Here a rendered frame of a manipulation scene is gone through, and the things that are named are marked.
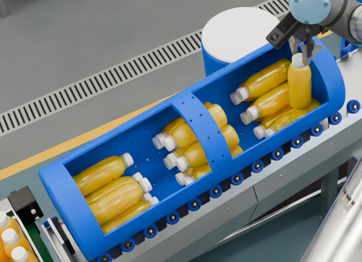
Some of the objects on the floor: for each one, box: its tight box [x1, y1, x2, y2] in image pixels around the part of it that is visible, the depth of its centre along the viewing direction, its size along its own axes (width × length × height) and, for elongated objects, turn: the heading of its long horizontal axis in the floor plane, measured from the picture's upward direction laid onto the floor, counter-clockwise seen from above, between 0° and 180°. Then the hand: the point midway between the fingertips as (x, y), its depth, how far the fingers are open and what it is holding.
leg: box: [320, 167, 339, 223], centre depth 272 cm, size 6×6×63 cm
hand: (299, 59), depth 187 cm, fingers closed on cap, 4 cm apart
